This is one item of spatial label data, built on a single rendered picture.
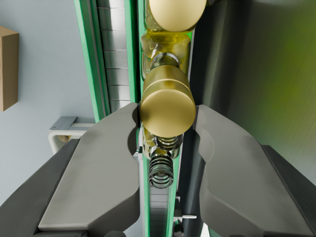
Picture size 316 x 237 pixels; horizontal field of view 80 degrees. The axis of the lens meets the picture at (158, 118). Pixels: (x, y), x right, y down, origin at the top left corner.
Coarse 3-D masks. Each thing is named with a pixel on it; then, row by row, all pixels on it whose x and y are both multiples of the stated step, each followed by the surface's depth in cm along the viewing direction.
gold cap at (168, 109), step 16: (144, 80) 14; (160, 80) 12; (176, 80) 12; (144, 96) 11; (160, 96) 11; (176, 96) 10; (192, 96) 12; (144, 112) 11; (160, 112) 11; (176, 112) 11; (192, 112) 11; (160, 128) 12; (176, 128) 12
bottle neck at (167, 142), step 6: (156, 138) 18; (162, 138) 20; (168, 138) 20; (174, 138) 20; (180, 138) 18; (156, 144) 19; (162, 144) 19; (168, 144) 20; (174, 144) 19; (180, 144) 19; (168, 150) 19
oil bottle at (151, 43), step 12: (144, 36) 20; (156, 36) 20; (168, 36) 20; (180, 36) 20; (144, 48) 20; (156, 48) 19; (168, 48) 19; (180, 48) 19; (144, 60) 20; (180, 60) 20; (144, 72) 21
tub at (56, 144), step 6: (54, 132) 56; (60, 132) 55; (66, 132) 55; (72, 132) 55; (78, 132) 56; (84, 132) 56; (48, 138) 57; (54, 138) 58; (72, 138) 65; (78, 138) 65; (54, 144) 58; (60, 144) 61; (54, 150) 59
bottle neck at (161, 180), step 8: (152, 152) 24; (160, 152) 24; (168, 152) 24; (152, 160) 23; (160, 160) 22; (168, 160) 23; (152, 168) 22; (160, 168) 21; (168, 168) 22; (152, 176) 21; (160, 176) 23; (168, 176) 21; (152, 184) 22; (160, 184) 22; (168, 184) 22
